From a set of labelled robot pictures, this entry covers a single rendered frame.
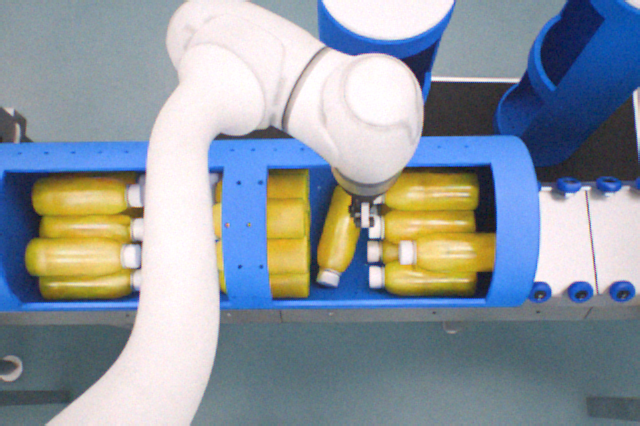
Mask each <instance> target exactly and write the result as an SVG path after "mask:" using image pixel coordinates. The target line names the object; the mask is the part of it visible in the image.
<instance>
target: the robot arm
mask: <svg viewBox="0 0 640 426"><path fill-rule="evenodd" d="M166 46H167V50H168V53H169V56H170V58H171V61H172V63H173V65H174V66H175V68H176V70H177V72H178V80H179V86H178V87H177V88H176V90H175V91H174V92H173V93H172V95H171V96H170V97H169V99H168V100H167V102H166V103H165V105H164V106H163V109H162V110H161V112H160V114H159V116H158V118H157V120H156V123H155V126H154V128H153V131H152V135H151V139H150V146H149V153H148V162H146V180H145V201H144V223H143V243H142V265H141V284H140V297H139V304H138V311H137V316H136V320H135V325H134V328H133V330H132V333H131V336H130V338H129V341H128V343H127V345H126V347H125V349H124V350H123V352H122V353H121V355H120V356H119V358H118V360H117V362H116V363H115V364H114V365H113V366H112V368H111V369H110V370H108V371H107V372H106V373H105V375H104V376H103V377H101V378H100V379H99V380H98V381H97V382H96V383H95V384H94V385H93V386H92V387H90V388H89V389H88V390H87V391H86V392H85V393H84V394H82V395H81V397H80V398H79V399H78V400H76V401H75V402H74V403H73V404H70V405H69V406H68V407H67V408H66V409H64V410H63V411H62V412H61V413H59V414H58V415H57V416H56V417H54V418H53V419H52V420H51V421H50V422H48V423H47V424H46V425H45V426H189V425H190V423H191V421H192V419H193V417H194V415H195V413H196V411H197V408H198V406H199V404H200V401H201V399H202V396H203V393H204V390H205V388H206V385H207V382H208V379H209V376H210V372H211V369H212V365H213V361H214V355H215V350H216V344H217V336H218V324H219V292H218V277H217V265H216V254H215V242H214V230H213V219H212V207H211V196H210V185H209V172H208V150H209V146H210V144H211V141H212V140H213V138H214V137H215V136H216V135H217V134H219V133H221V132H222V133H225V134H229V135H243V134H247V133H249V132H250V131H252V130H258V129H266V128H268V127H269V126H270V125H272V126H274V127H276V128H278V129H280V130H282V131H284V132H286V133H288V134H289V135H291V136H294V137H295V138H297V139H298V140H300V141H301V142H303V144H304V145H306V146H307V147H309V148H310V149H311V150H313V151H314V152H315V153H317V154H318V155H319V156H320V157H322V158H323V159H324V160H325V161H326V162H327V163H328V164H331V168H332V171H333V174H334V176H335V178H336V180H337V182H338V183H339V185H340V187H341V188H342V189H343V191H344V192H345V193H347V194H348V195H349V196H351V203H350V205H348V213H350V218H353V223H354V225H355V227H356V228H374V227H375V225H376V221H375V220H374V212H371V208H372V207H373V206H374V200H376V198H378V197H380V196H382V195H383V194H384V193H386V192H387V191H388V189H390V188H391V187H392V186H393V185H394V184H395V183H396V182H397V180H398V178H399V176H400V174H401V171H403V168H404V167H405V166H406V165H407V163H408V162H409V161H410V159H411V158H412V156H413V155H414V153H415V151H416V149H417V146H418V142H419V139H420V136H421V132H422V126H423V98H422V93H421V89H420V86H419V84H418V82H417V79H416V78H415V76H414V75H413V73H412V72H411V70H410V68H409V67H408V66H407V65H406V64H404V63H403V62H401V61H399V60H398V59H396V58H394V57H391V56H389V55H385V54H364V55H358V56H355V57H353V56H349V55H346V54H343V53H340V52H338V51H335V50H333V49H331V48H328V47H327V46H325V45H324V44H322V43H320V42H319V41H317V40H316V39H314V38H313V37H312V35H311V34H310V33H308V32H307V31H305V30H304V29H302V28H301V27H299V26H297V25H296V24H294V23H291V22H289V21H287V20H286V19H284V18H282V17H280V16H278V15H276V14H274V13H272V12H270V11H268V10H265V9H263V8H261V7H259V6H255V5H253V4H251V3H248V2H245V1H242V0H191V1H189V2H187V3H185V4H184V5H182V6H181V7H180V8H179V9H178V10H177V11H176V12H175V13H174V15H173V17H172V18H171V20H170V23H169V26H168V29H167V38H166Z"/></svg>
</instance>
